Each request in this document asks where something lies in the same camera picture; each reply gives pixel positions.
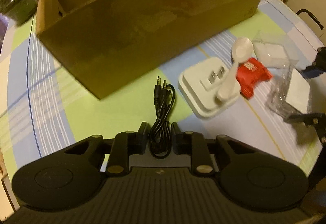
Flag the clear plastic tray lid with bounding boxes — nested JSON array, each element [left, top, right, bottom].
[[252, 31, 299, 69]]

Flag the white plastic spoon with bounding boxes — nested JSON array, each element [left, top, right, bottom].
[[216, 37, 254, 101]]

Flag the clear case with white pad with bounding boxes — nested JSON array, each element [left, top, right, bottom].
[[266, 64, 311, 119]]

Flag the checkered tablecloth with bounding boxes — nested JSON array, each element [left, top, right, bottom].
[[1, 0, 322, 176]]

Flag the white power adapter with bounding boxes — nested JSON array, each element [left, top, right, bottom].
[[178, 57, 240, 118]]

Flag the red snack packet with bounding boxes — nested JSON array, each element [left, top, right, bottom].
[[237, 58, 273, 99]]

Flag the brown cardboard box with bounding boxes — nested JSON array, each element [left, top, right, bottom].
[[36, 0, 260, 99]]

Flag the black audio cable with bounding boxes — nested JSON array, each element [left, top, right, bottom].
[[148, 75, 176, 160]]

